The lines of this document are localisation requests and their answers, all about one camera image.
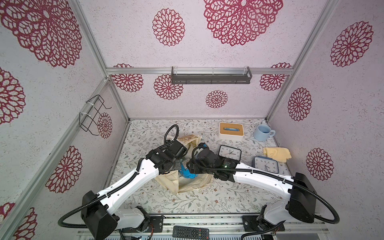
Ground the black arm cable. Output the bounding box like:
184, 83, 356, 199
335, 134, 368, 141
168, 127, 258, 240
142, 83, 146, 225
57, 124, 180, 229
191, 143, 340, 240

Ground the black wire wall rack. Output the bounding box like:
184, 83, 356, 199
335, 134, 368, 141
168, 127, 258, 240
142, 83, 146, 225
78, 94, 111, 136

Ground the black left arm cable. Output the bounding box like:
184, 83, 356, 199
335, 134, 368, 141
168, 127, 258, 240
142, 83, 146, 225
57, 124, 180, 229

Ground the black wall shelf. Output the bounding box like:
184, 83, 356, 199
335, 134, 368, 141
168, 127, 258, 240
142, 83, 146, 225
171, 67, 253, 85

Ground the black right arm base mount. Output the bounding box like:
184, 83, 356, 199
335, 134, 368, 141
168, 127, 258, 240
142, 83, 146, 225
242, 205, 275, 233

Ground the light blue mug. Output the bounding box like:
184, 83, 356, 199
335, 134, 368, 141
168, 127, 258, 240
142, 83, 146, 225
254, 124, 276, 142

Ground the black remote control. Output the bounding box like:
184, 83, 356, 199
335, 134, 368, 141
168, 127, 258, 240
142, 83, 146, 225
173, 226, 210, 240

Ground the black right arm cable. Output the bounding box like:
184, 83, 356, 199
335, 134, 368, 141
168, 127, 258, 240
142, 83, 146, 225
191, 143, 340, 240

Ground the black square alarm clock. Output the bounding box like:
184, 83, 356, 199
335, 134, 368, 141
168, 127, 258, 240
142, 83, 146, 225
218, 145, 242, 161

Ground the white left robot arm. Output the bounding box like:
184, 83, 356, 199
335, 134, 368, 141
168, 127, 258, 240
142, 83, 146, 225
81, 141, 187, 240

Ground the blue round alarm clock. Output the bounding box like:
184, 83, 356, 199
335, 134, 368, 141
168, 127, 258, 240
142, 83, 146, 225
179, 164, 198, 179

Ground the cream floral canvas bag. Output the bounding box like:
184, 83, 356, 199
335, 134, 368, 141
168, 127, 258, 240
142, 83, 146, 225
155, 135, 213, 195

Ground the yellow cloth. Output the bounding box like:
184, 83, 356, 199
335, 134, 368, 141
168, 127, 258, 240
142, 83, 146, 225
263, 147, 292, 163

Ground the white wooden-top tissue box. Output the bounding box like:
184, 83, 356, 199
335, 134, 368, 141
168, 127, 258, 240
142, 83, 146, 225
218, 122, 245, 141

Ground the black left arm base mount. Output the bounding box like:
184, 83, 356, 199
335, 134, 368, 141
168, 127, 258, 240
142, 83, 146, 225
122, 216, 166, 233

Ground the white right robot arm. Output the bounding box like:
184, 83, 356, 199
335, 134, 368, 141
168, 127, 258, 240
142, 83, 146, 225
187, 145, 317, 226

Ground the blue square alarm clock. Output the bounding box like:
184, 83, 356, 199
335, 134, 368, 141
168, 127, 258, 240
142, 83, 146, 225
252, 156, 279, 174

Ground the aluminium front rail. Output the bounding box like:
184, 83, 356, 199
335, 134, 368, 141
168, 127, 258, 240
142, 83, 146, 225
76, 212, 331, 240

